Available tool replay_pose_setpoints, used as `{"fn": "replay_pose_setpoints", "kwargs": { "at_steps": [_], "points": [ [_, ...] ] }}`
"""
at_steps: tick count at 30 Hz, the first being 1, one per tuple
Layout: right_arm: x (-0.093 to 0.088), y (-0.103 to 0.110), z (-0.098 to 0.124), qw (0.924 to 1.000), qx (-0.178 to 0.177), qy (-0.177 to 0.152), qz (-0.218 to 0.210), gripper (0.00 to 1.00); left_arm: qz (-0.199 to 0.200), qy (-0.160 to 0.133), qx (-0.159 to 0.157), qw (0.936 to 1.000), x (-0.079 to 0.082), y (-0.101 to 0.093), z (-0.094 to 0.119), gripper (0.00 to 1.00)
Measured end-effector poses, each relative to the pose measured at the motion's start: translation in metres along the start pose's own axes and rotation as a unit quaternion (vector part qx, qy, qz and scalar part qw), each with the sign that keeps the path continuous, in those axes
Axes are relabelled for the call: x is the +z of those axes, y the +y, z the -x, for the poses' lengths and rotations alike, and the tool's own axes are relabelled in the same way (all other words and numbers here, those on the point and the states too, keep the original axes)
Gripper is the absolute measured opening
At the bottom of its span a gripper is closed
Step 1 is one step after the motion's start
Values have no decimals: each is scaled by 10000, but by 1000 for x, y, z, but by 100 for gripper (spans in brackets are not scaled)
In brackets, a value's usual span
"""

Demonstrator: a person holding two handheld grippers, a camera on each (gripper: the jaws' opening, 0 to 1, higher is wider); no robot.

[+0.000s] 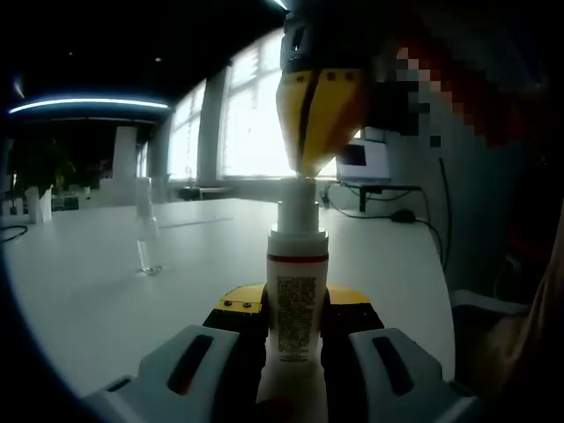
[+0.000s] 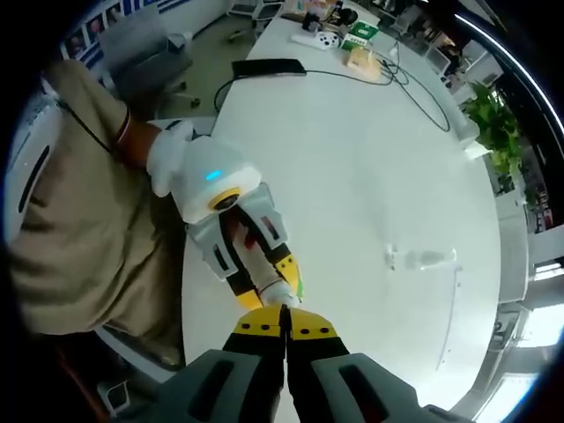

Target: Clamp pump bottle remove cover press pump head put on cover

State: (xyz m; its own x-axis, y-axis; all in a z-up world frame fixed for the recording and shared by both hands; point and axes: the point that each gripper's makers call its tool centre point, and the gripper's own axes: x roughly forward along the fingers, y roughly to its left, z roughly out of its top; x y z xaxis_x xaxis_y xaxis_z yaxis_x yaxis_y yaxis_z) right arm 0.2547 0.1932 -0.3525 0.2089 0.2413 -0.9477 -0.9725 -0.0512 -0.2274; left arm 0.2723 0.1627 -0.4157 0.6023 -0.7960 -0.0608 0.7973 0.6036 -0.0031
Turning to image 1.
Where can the white pillar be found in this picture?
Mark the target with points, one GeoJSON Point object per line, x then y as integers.
{"type": "Point", "coordinates": [124, 154]}

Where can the black computer mouse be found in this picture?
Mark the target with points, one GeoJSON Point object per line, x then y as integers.
{"type": "Point", "coordinates": [403, 216]}

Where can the open laptop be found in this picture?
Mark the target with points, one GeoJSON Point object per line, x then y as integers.
{"type": "Point", "coordinates": [374, 163]}

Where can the person's beige shirt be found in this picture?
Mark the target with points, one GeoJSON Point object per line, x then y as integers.
{"type": "Point", "coordinates": [542, 330]}

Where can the white chair part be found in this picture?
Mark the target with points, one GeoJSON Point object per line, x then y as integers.
{"type": "Point", "coordinates": [484, 302]}

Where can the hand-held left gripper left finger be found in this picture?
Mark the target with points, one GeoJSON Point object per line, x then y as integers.
{"type": "Point", "coordinates": [207, 352]}

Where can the white pump bottle red label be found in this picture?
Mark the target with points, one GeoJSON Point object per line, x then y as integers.
{"type": "Point", "coordinates": [297, 308]}

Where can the clear pump bottle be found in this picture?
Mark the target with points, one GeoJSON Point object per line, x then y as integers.
{"type": "Point", "coordinates": [147, 247]}

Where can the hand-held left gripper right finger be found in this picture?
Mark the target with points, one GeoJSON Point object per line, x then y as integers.
{"type": "Point", "coordinates": [379, 388]}

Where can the curved ceiling light strip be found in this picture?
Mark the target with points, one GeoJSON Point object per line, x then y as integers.
{"type": "Point", "coordinates": [88, 105]}

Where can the black laptop stand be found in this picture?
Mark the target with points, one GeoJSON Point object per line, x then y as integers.
{"type": "Point", "coordinates": [379, 189]}

